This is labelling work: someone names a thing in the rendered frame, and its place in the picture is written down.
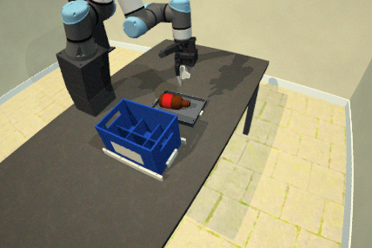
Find brown bottle with red label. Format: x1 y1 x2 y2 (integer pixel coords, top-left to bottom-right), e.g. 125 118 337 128
159 93 190 110

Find blue plastic crate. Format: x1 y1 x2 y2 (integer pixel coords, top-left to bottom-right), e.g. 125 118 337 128
95 98 181 175

